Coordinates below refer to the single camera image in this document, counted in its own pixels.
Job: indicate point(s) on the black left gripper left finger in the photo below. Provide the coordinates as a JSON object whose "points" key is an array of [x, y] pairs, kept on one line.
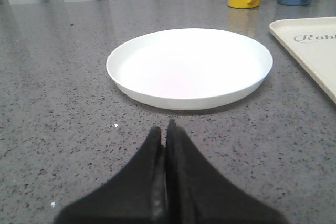
{"points": [[136, 194]]}

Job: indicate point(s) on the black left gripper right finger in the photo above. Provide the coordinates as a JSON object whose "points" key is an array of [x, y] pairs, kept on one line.
{"points": [[198, 193]]}

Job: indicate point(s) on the cream serving tray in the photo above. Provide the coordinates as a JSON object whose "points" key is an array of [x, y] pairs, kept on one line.
{"points": [[311, 42]]}

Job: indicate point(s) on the white round plate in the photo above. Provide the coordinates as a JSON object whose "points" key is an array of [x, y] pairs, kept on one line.
{"points": [[189, 69]]}

